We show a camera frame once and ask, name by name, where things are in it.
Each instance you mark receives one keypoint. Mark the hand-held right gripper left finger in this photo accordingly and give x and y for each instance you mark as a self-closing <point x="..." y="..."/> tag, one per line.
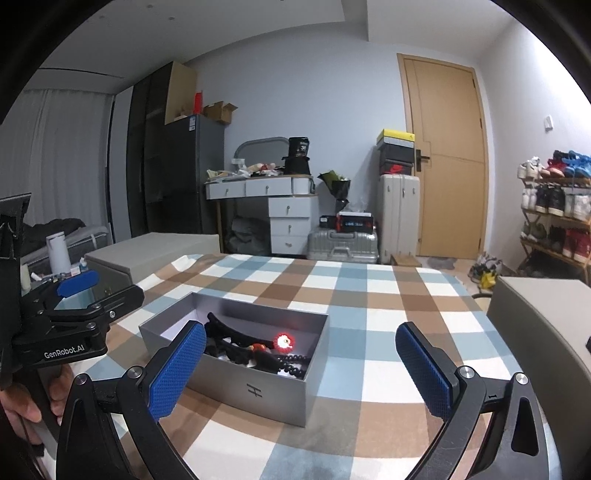
<point x="178" y="369"/>

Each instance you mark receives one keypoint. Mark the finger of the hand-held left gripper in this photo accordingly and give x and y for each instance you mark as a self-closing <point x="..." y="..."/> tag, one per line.
<point x="78" y="282"/>
<point x="120" y="304"/>

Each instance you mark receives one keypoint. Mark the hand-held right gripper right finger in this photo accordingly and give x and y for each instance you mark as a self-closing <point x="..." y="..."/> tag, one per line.
<point x="425" y="369"/>

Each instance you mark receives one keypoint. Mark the silver cardboard box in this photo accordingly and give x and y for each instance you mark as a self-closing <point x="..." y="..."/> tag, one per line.
<point x="221" y="378"/>

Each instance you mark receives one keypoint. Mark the black hair claw clip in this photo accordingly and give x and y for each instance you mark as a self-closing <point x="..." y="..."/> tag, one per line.
<point x="217" y="323"/>

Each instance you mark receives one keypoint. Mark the red charm ornament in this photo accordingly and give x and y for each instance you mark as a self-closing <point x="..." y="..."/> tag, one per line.
<point x="259" y="347"/>

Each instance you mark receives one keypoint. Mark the red glowing ball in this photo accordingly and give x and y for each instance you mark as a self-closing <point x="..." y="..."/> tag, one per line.
<point x="282" y="341"/>

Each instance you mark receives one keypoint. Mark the person's left hand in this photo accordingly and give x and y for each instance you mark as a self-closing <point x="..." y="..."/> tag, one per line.
<point x="21" y="404"/>

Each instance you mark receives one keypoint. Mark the white cylindrical bottle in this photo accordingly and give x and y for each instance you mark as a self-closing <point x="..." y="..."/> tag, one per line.
<point x="59" y="251"/>

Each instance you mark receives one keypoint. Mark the grey upholstered bench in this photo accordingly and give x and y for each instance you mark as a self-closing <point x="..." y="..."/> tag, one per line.
<point x="540" y="314"/>
<point x="147" y="254"/>

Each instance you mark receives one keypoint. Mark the dark jacket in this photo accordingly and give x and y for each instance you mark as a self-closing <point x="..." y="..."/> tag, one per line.
<point x="41" y="233"/>

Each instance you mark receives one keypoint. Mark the checkered blanket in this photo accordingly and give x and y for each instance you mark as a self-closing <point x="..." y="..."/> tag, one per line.
<point x="392" y="286"/>

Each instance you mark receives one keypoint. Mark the loose sneakers pile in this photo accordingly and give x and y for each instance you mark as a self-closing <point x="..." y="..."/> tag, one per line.
<point x="485" y="270"/>

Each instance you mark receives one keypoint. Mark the grey curtain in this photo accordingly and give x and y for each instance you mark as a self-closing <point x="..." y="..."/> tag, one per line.
<point x="60" y="152"/>

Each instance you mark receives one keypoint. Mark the black wardrobe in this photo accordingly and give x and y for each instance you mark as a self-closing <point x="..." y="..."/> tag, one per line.
<point x="143" y="161"/>

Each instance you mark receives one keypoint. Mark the dark grey refrigerator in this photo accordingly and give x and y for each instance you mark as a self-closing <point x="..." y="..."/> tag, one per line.
<point x="194" y="184"/>

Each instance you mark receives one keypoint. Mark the grey cloth bundle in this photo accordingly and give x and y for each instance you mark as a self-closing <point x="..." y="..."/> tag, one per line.
<point x="249" y="235"/>

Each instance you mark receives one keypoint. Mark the silver suitcase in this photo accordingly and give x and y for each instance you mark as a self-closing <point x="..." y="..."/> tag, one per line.
<point x="341" y="244"/>

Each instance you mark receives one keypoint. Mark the white upright suitcase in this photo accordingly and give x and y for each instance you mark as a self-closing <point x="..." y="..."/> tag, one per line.
<point x="399" y="217"/>

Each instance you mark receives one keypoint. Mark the black box with red stripe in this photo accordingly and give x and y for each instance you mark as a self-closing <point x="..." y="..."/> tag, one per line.
<point x="355" y="224"/>

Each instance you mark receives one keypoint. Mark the small black box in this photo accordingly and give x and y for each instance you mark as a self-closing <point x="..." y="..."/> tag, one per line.
<point x="328" y="221"/>

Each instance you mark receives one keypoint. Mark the white desk with drawers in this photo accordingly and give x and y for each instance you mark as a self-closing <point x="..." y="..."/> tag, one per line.
<point x="286" y="221"/>

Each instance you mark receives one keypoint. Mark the wooden door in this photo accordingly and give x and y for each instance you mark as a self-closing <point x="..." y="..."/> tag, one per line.
<point x="452" y="184"/>

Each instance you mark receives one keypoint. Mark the pile of desk clutter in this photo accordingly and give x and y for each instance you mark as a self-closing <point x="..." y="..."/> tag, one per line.
<point x="254" y="170"/>

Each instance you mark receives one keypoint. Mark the wooden shoe rack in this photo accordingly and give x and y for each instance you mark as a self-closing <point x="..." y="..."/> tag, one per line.
<point x="561" y="223"/>

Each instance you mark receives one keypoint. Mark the black red shoe box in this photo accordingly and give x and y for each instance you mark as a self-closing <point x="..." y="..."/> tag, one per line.
<point x="396" y="168"/>

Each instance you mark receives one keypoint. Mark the bouquet in black wrap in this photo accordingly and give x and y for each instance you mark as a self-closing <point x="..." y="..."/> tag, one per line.
<point x="334" y="184"/>

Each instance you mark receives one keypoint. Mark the grey arched chair back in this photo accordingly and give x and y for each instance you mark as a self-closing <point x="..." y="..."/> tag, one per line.
<point x="258" y="143"/>

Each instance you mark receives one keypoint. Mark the flat cardboard sheet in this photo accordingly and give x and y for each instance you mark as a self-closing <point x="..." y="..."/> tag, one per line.
<point x="180" y="92"/>

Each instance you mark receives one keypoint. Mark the open cardboard box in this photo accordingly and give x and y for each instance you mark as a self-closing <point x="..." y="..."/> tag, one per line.
<point x="220" y="113"/>

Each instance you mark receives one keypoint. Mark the black hat box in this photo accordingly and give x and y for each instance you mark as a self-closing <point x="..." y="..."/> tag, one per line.
<point x="297" y="166"/>

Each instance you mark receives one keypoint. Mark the yellow lid shoe box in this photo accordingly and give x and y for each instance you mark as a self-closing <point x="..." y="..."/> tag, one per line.
<point x="395" y="138"/>

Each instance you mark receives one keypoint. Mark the black labelled box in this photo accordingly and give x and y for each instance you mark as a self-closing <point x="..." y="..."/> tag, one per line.
<point x="298" y="146"/>

